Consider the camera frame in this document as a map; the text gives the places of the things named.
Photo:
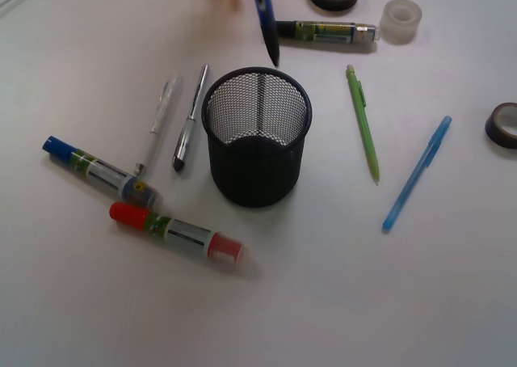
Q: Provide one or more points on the green mechanical pencil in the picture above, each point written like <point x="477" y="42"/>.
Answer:
<point x="359" y="103"/>

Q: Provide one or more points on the silver metal pen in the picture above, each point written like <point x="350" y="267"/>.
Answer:
<point x="178" y="161"/>

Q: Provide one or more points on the light blue ballpoint pen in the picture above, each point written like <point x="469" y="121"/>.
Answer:
<point x="423" y="163"/>

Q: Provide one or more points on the clear tape roll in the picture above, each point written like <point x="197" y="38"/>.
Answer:
<point x="399" y="21"/>

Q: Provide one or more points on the white clear ballpoint pen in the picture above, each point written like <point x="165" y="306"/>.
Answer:
<point x="150" y="145"/>

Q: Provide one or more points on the black mesh pen holder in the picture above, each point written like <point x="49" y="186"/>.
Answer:
<point x="256" y="120"/>

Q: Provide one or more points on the black cap marker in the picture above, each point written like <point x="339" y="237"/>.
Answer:
<point x="328" y="32"/>

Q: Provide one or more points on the red cap marker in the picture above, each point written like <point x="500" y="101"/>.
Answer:
<point x="173" y="233"/>

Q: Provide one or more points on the black tape roll right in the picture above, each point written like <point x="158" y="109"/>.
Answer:
<point x="494" y="129"/>

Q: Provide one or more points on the blue black ballpoint pen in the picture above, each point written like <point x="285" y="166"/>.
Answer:
<point x="269" y="30"/>

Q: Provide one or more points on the blue cap marker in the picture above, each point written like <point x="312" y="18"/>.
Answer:
<point x="103" y="175"/>

